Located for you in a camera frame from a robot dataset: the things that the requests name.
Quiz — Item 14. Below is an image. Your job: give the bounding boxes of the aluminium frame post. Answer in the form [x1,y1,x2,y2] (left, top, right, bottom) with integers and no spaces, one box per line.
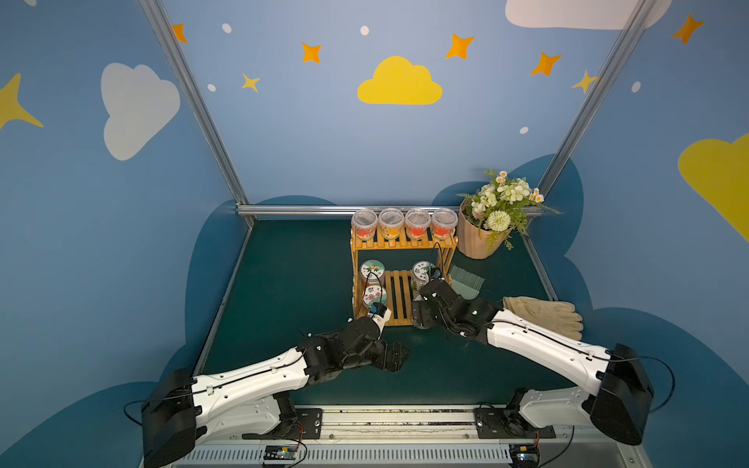
[538,0,657,195]
[140,0,255,229]

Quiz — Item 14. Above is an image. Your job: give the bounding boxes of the bamboo two-tier shelf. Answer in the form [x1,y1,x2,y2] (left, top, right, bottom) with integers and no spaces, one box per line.
[350,227,458,327]

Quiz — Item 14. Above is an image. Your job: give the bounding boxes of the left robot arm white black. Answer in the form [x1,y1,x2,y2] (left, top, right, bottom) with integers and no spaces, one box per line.
[140,314,411,467]

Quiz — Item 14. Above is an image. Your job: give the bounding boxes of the green circuit board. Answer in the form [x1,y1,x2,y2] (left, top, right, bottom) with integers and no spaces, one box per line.
[263,446,298,463]
[509,445,540,468]

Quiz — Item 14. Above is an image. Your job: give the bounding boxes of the large jar red strawberry lid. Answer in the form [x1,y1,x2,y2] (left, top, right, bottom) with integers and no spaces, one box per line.
[411,301,423,330]

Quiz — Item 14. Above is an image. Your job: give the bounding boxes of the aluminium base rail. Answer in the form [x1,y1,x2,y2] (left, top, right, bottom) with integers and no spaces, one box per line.
[172,404,651,467]

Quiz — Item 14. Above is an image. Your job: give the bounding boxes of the beige work gloves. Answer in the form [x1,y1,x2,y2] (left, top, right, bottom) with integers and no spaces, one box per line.
[502,296,584,341]

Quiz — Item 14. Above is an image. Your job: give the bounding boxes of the left aluminium frame post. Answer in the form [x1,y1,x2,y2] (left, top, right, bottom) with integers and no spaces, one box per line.
[140,0,255,229]

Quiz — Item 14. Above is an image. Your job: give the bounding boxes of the large jar orange flower lid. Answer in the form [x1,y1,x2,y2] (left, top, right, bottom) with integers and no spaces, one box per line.
[359,259,386,287]

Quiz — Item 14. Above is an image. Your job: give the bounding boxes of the large jar purple flower lid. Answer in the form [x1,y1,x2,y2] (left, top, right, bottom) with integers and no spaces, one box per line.
[362,285,387,310]

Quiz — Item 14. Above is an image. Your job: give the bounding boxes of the white green artificial flowers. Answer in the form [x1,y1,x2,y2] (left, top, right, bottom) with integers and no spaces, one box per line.
[460,169,561,250]

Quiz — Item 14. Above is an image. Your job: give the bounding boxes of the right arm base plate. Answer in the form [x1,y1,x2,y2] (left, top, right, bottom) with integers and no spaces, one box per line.
[473,407,556,440]

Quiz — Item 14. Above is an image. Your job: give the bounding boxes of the rear aluminium crossbar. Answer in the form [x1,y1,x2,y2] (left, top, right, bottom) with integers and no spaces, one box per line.
[236,205,543,218]

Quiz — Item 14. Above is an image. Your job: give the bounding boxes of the right aluminium frame post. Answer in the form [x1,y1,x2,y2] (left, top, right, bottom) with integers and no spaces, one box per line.
[538,0,657,195]

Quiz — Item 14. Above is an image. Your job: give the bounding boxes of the left green circuit board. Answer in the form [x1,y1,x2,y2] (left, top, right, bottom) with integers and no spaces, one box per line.
[263,446,298,463]

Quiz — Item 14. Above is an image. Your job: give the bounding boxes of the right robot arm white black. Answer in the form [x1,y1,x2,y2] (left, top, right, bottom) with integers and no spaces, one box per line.
[412,280,655,446]

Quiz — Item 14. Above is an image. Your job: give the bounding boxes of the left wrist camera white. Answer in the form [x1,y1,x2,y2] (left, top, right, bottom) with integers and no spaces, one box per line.
[368,302,392,333]

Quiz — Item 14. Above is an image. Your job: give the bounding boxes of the pink ribbed flower pot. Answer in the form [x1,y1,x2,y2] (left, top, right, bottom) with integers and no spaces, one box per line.
[456,200,510,261]

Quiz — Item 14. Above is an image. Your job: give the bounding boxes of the large jar green leaf lid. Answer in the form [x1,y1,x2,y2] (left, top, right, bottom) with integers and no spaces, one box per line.
[412,261,437,289]

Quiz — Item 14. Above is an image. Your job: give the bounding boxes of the right green circuit board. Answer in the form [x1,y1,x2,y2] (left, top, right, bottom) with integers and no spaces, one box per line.
[509,445,540,468]

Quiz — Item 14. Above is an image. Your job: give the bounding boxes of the small clear jar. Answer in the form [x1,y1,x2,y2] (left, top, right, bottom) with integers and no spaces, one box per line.
[351,209,378,241]
[431,208,458,240]
[378,208,405,240]
[405,209,431,241]

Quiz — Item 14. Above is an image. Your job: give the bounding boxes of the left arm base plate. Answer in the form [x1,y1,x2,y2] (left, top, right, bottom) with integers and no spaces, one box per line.
[241,408,324,442]

